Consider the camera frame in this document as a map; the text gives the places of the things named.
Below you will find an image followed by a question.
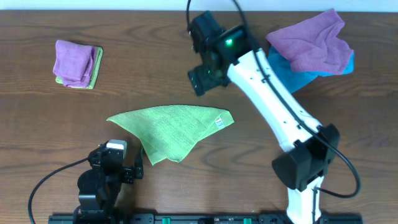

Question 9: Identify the light green microfiber cloth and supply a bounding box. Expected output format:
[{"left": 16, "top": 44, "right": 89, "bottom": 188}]
[{"left": 107, "top": 105, "right": 234, "bottom": 165}]

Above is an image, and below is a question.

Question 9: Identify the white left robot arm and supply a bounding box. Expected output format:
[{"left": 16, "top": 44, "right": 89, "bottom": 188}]
[{"left": 73, "top": 144, "right": 144, "bottom": 223}]

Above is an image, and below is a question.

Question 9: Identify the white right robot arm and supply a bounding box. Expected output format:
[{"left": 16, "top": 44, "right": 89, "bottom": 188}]
[{"left": 188, "top": 38, "right": 340, "bottom": 223}]

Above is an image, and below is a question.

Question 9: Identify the blue microfiber cloth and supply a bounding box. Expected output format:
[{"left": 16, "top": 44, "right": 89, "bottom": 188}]
[{"left": 268, "top": 42, "right": 355, "bottom": 93}]

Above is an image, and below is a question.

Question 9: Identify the purple unfolded microfiber cloth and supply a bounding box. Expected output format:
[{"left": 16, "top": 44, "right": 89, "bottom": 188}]
[{"left": 266, "top": 9, "right": 354, "bottom": 75}]

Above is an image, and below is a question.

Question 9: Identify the folded purple cloth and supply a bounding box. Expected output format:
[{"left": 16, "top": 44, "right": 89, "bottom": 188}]
[{"left": 53, "top": 40, "right": 96, "bottom": 88}]

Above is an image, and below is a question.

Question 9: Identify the folded green cloth underneath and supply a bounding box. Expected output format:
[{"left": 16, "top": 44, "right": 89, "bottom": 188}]
[{"left": 73, "top": 47, "right": 103, "bottom": 90}]

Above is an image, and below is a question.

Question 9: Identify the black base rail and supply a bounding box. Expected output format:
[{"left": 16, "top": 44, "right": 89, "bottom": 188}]
[{"left": 48, "top": 212, "right": 364, "bottom": 224}]

